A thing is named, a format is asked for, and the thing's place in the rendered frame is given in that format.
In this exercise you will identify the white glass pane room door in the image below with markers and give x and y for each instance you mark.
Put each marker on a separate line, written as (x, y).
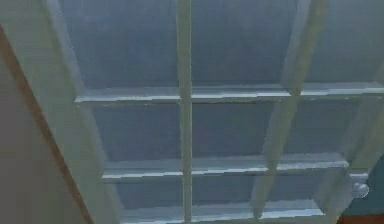
(185, 100)

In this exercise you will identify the silver round door knob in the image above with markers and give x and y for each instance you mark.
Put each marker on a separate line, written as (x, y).
(360, 189)

